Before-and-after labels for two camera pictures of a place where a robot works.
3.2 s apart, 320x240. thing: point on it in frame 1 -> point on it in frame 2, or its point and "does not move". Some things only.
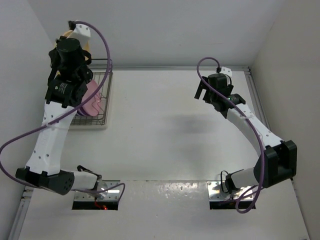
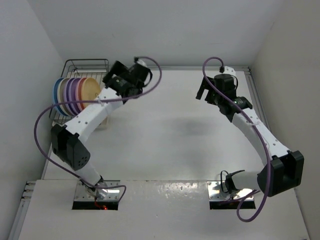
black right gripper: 203,85 does not move
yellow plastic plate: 85,44 -> 90,90
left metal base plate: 113,194 does not move
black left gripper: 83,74 -> 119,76
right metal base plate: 216,192 does not move
